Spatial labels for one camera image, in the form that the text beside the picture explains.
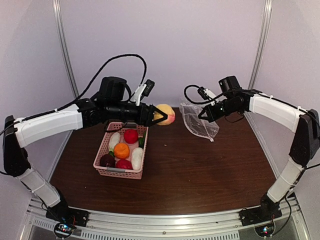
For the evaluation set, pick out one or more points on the left rear aluminium post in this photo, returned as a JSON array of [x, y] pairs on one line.
[[64, 47]]

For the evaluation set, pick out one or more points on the red apple rear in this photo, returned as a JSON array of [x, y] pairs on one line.
[[131, 136]]

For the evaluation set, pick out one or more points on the circuit board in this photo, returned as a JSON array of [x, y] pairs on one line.
[[265, 231], [63, 230]]

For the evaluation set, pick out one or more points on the right circuit board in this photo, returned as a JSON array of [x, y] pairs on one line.
[[265, 231]]

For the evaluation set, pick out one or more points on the pink plastic basket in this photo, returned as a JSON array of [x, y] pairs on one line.
[[103, 149]]

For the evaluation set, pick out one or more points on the right side aluminium rail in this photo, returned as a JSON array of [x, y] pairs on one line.
[[263, 145]]

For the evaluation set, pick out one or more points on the clear zip top bag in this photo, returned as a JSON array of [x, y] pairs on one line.
[[198, 127]]

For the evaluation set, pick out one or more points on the red apple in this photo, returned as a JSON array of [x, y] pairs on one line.
[[131, 136], [124, 164]]

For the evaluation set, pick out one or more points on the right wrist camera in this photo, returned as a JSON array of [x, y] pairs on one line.
[[207, 95]]

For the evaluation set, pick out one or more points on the white radish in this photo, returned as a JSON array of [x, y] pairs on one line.
[[136, 158], [113, 141]]

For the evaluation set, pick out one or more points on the front aluminium frame rail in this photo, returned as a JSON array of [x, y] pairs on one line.
[[223, 225]]

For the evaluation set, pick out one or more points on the aluminium post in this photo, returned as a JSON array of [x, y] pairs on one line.
[[263, 36], [64, 47]]

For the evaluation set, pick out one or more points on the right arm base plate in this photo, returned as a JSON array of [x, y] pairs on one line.
[[255, 215]]

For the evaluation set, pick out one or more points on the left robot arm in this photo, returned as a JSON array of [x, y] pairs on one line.
[[106, 104]]

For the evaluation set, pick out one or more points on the red apple front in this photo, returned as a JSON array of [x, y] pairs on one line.
[[124, 164]]

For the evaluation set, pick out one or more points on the orange tangerine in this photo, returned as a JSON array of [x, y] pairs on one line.
[[121, 151]]

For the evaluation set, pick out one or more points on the yellow peach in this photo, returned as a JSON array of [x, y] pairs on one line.
[[168, 110]]

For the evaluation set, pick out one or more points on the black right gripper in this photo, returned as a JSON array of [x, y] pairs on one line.
[[214, 116]]

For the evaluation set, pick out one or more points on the white radish left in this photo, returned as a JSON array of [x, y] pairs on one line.
[[113, 141]]

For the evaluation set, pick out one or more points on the right rear aluminium post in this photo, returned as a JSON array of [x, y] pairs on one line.
[[263, 36]]

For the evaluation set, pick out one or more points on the green vegetable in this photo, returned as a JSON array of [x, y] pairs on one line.
[[141, 140]]

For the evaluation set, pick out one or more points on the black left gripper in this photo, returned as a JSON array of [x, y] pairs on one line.
[[146, 120]]

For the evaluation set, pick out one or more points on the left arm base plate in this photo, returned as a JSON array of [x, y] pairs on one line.
[[73, 216]]

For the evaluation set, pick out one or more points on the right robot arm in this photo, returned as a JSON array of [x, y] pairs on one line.
[[302, 127]]

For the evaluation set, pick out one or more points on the white radish right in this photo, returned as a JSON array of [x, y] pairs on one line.
[[136, 158]]

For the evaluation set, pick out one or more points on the left circuit board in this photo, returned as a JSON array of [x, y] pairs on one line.
[[63, 230]]

